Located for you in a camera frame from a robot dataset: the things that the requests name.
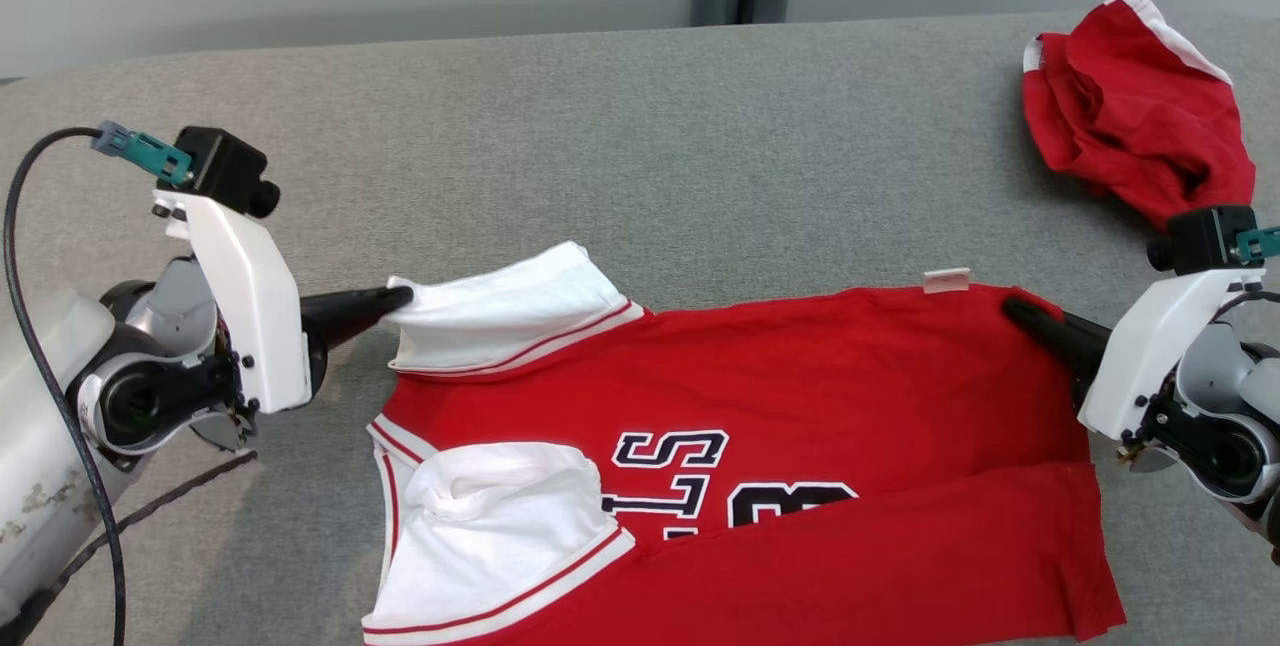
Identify black cable teal plug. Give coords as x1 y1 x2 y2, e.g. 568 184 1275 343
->
2 120 194 646
1236 224 1280 263

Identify left black cable teal plug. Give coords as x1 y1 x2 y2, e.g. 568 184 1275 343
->
2 120 194 646

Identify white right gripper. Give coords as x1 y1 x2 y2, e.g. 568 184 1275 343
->
1001 268 1267 443

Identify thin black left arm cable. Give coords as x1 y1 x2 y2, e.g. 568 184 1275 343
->
50 450 259 577

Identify right black cable teal plug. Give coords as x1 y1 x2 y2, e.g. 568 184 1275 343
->
1236 224 1280 263

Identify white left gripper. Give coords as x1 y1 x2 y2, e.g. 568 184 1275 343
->
151 190 415 418

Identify red basketball jersey white sleeves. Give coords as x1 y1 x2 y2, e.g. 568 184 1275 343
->
362 241 1128 646

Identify red shorts with white trim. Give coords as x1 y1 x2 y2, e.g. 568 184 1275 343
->
1022 0 1258 232

